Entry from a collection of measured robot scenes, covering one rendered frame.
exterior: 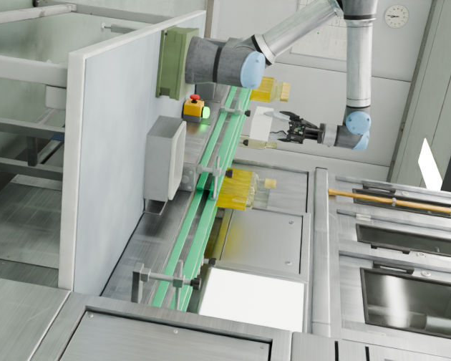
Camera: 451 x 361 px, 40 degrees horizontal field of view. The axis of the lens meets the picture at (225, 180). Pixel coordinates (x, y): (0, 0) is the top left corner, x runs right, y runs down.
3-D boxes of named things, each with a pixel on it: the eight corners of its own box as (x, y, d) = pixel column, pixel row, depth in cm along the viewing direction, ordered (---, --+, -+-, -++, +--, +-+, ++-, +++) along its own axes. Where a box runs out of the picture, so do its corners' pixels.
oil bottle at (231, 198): (194, 203, 228) (252, 213, 227) (195, 190, 226) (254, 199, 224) (197, 195, 233) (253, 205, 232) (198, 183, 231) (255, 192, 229)
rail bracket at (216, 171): (193, 198, 218) (228, 203, 217) (197, 154, 210) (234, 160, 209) (195, 193, 220) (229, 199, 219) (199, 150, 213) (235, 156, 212)
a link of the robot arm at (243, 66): (220, 49, 190) (263, 56, 189) (226, 42, 202) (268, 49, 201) (215, 87, 195) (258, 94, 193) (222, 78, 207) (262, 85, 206)
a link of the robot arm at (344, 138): (369, 124, 215) (364, 147, 218) (337, 119, 216) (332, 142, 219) (371, 131, 208) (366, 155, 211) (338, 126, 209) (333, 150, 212)
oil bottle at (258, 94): (235, 97, 335) (287, 105, 333) (236, 87, 332) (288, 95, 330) (236, 94, 340) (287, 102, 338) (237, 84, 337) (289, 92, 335)
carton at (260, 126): (252, 120, 206) (270, 123, 205) (257, 106, 228) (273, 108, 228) (249, 138, 208) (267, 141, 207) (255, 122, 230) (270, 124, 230)
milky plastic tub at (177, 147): (144, 199, 199) (170, 203, 198) (147, 134, 189) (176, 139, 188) (157, 175, 214) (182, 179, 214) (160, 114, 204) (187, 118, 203)
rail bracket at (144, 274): (109, 309, 161) (195, 324, 159) (110, 254, 153) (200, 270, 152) (114, 297, 165) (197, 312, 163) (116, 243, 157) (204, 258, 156)
